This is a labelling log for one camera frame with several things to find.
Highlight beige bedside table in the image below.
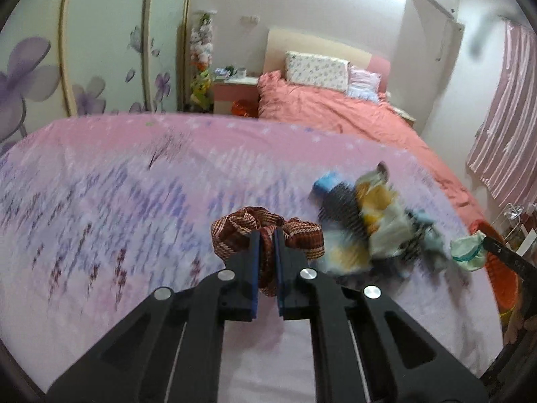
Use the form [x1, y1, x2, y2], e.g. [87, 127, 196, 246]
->
[393, 106, 417, 127]

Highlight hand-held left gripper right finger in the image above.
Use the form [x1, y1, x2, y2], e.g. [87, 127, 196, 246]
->
[274, 227, 490, 403]

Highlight hanging stuffed toys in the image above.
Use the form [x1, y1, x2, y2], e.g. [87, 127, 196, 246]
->
[188, 11, 217, 108]

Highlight light green cloth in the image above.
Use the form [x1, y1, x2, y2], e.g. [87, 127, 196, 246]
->
[450, 232, 490, 273]

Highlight orange plastic container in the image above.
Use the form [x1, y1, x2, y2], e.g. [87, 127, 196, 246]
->
[231, 99, 258, 118]

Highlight orange plastic basket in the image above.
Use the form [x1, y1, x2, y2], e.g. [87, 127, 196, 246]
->
[469, 220, 523, 316]

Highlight beige pink headboard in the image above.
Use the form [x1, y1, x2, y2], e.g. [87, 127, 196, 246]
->
[265, 25, 392, 94]

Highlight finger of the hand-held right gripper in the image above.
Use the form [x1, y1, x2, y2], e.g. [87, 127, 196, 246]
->
[482, 237, 537, 305]

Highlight floral white pillow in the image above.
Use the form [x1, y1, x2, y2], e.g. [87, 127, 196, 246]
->
[285, 51, 352, 93]

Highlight pink purple printed blanket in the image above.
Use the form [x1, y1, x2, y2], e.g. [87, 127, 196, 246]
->
[0, 114, 505, 403]

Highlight salmon bed duvet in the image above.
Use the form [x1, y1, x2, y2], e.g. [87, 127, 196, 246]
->
[257, 71, 474, 207]

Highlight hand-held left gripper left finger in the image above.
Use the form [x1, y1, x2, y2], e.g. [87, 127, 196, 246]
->
[45, 230, 263, 403]

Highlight pink white nightstand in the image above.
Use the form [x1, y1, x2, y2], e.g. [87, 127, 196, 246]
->
[212, 76, 260, 115]

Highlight pink curtain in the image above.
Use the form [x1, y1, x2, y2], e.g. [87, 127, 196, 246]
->
[466, 20, 537, 211]

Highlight brown woven band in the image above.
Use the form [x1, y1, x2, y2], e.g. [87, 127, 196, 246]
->
[211, 207, 325, 297]

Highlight flower print wardrobe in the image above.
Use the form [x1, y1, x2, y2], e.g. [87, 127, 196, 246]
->
[0, 0, 194, 157]

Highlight white storage rack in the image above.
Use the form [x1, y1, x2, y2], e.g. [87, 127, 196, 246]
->
[498, 203, 537, 258]

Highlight striped pink pillow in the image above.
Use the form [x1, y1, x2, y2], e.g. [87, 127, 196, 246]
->
[347, 66, 383, 102]

